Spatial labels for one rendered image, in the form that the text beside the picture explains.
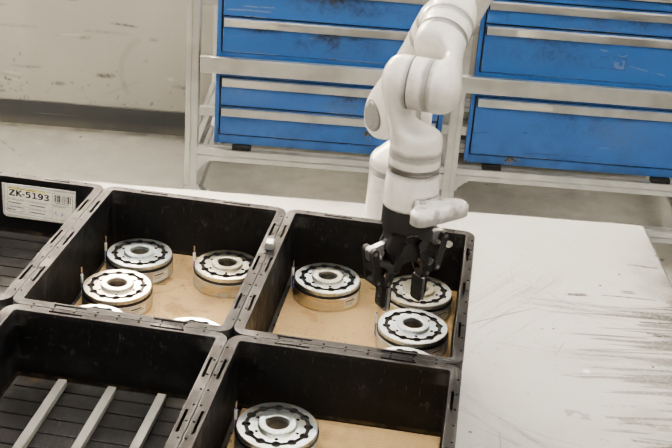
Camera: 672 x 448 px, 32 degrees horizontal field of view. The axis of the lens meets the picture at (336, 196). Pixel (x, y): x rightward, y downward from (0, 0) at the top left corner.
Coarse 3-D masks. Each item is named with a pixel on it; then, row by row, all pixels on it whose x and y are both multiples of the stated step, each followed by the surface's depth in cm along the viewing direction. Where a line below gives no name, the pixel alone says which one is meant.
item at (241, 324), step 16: (288, 224) 181; (368, 224) 184; (272, 256) 171; (464, 256) 176; (464, 272) 171; (256, 288) 162; (464, 288) 169; (256, 304) 159; (464, 304) 162; (240, 320) 154; (464, 320) 158; (256, 336) 150; (272, 336) 151; (288, 336) 151; (464, 336) 154; (368, 352) 149; (384, 352) 149; (400, 352) 149
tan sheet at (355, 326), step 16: (368, 288) 185; (288, 304) 179; (368, 304) 181; (288, 320) 174; (304, 320) 175; (320, 320) 175; (336, 320) 175; (352, 320) 176; (368, 320) 176; (448, 320) 178; (304, 336) 171; (320, 336) 171; (336, 336) 171; (352, 336) 171; (368, 336) 172; (448, 336) 173; (448, 352) 169
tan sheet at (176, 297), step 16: (176, 256) 191; (192, 256) 191; (176, 272) 186; (192, 272) 186; (160, 288) 181; (176, 288) 181; (192, 288) 181; (80, 304) 174; (160, 304) 176; (176, 304) 176; (192, 304) 177; (208, 304) 177; (224, 304) 177; (224, 320) 173
